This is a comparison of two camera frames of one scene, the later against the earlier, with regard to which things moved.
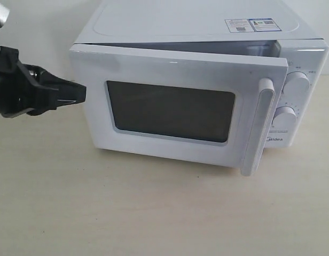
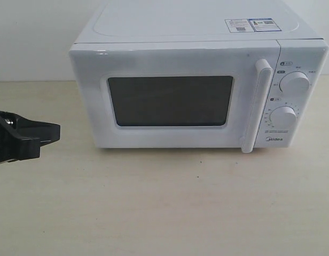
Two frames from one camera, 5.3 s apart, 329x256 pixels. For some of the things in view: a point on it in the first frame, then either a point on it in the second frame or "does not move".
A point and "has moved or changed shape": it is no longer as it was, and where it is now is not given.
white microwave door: [194, 109] has moved or changed shape
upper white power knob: [296, 84] does not move
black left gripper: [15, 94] → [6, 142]
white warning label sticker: [239, 25] does not move
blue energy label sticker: [264, 24] does not move
